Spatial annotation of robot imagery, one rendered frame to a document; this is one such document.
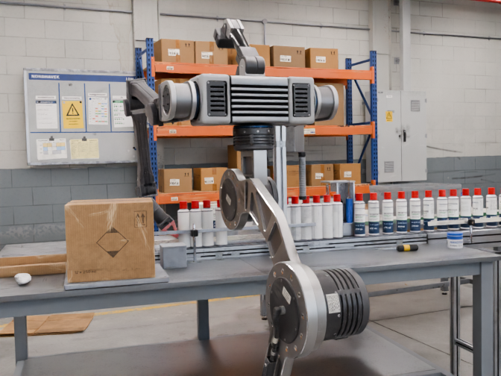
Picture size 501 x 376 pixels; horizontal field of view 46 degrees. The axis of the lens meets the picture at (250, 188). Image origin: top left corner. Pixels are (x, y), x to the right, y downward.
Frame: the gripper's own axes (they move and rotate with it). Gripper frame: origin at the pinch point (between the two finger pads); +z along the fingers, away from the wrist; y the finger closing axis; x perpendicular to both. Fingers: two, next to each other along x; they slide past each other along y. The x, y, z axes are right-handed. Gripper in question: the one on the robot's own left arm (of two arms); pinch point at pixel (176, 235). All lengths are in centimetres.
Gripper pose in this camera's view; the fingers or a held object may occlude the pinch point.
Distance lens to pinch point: 258.2
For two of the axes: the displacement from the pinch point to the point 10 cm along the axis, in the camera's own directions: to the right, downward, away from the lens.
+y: -2.7, -0.5, 9.6
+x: -7.4, 6.5, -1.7
